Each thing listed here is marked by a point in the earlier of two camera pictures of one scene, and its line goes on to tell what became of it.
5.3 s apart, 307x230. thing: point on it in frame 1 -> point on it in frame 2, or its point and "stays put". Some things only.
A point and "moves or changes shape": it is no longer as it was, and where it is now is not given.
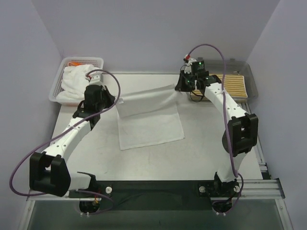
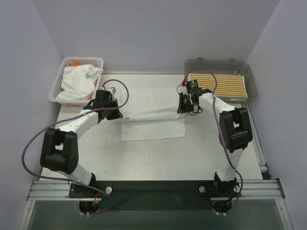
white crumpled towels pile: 74,82 stays put
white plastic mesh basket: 97,62 stays put
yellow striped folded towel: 234,85 stays put
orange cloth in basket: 75,63 stays put
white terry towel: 148,117 moves or changes shape
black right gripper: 181,83 -> 182,103
